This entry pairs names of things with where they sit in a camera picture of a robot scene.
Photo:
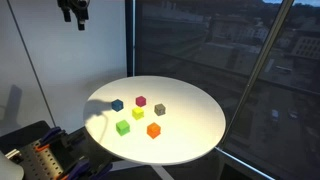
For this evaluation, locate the perforated metal breadboard plate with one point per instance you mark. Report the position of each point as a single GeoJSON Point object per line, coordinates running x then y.
{"type": "Point", "coordinates": [41, 163]}

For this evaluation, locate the green cube block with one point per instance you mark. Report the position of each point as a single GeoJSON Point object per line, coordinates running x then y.
{"type": "Point", "coordinates": [122, 127]}

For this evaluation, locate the blue cube block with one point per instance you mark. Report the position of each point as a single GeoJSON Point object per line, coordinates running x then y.
{"type": "Point", "coordinates": [117, 105]}

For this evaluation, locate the magenta cube block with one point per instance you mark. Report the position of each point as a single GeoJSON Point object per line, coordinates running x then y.
{"type": "Point", "coordinates": [141, 101]}

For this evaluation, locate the thin dark wall rod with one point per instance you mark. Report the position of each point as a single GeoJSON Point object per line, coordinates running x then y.
{"type": "Point", "coordinates": [30, 61]}

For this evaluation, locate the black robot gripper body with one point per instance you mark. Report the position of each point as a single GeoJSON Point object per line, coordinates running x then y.
{"type": "Point", "coordinates": [74, 4]}

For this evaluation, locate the white rounded object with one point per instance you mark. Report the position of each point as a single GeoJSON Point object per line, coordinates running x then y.
{"type": "Point", "coordinates": [10, 168]}

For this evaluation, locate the gray cube block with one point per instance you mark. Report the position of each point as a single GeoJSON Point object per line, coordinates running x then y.
{"type": "Point", "coordinates": [160, 109]}

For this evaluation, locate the black clamp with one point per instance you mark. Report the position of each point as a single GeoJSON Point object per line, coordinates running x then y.
{"type": "Point", "coordinates": [72, 138]}

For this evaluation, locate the yellow cube block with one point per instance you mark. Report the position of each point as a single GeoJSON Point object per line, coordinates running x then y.
{"type": "Point", "coordinates": [137, 113]}

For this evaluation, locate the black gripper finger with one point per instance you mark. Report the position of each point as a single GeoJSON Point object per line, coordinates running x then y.
{"type": "Point", "coordinates": [66, 15]}
{"type": "Point", "coordinates": [81, 20]}

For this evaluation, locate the orange cube block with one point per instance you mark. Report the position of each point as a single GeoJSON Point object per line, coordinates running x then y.
{"type": "Point", "coordinates": [153, 130]}

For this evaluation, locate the white window sill rail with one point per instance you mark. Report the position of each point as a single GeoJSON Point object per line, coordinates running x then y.
{"type": "Point", "coordinates": [245, 164]}

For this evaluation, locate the white table leg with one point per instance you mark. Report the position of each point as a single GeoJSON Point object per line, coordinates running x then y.
{"type": "Point", "coordinates": [162, 172]}

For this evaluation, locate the slanted metal window pole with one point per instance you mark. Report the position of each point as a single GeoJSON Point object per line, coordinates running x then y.
{"type": "Point", "coordinates": [256, 70]}

